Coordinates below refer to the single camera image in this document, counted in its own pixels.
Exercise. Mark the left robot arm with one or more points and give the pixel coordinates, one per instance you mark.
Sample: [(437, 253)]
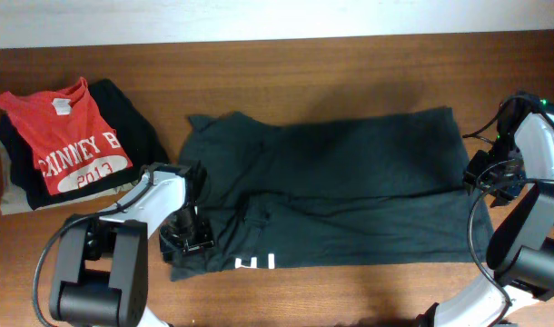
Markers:
[(101, 269)]

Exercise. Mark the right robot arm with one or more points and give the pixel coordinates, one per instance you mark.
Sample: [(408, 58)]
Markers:
[(518, 268)]

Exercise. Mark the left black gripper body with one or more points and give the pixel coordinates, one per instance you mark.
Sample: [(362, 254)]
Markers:
[(188, 241)]

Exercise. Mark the beige folded t-shirt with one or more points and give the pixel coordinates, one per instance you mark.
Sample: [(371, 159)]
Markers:
[(14, 198)]

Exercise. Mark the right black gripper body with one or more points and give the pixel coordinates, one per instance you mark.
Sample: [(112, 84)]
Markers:
[(481, 177)]

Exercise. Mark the black folded t-shirt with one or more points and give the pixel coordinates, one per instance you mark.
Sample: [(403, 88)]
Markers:
[(134, 133)]

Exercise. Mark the dark green t-shirt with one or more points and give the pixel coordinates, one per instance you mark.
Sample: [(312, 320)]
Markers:
[(380, 190)]

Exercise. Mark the red folded t-shirt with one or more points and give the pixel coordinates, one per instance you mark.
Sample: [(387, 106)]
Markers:
[(72, 145)]

